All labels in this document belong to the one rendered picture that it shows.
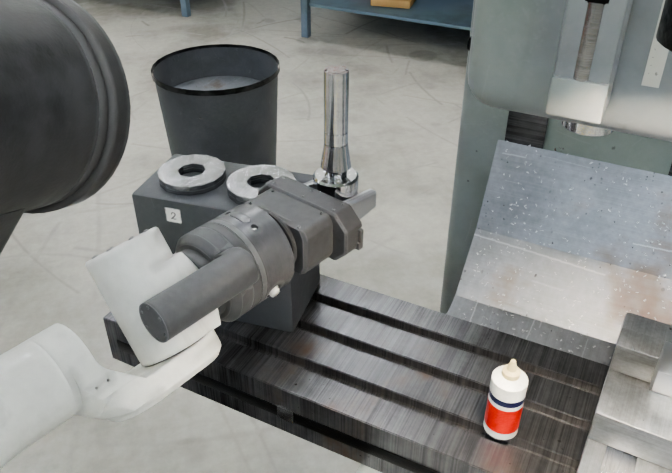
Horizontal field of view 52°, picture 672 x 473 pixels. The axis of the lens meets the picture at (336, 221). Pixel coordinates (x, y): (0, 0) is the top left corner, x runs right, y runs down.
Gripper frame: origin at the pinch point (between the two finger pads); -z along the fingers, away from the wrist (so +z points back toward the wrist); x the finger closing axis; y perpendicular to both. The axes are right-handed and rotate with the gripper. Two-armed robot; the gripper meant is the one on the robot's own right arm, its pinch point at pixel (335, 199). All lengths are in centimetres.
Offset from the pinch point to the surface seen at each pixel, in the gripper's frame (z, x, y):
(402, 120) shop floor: -230, 146, 116
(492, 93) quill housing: -1.9, -15.2, -15.5
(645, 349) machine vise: -18.2, -30.0, 16.1
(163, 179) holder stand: 1.5, 28.2, 7.4
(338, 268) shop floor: -110, 90, 117
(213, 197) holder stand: -1.1, 21.4, 8.7
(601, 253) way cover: -43, -17, 23
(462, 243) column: -44, 7, 33
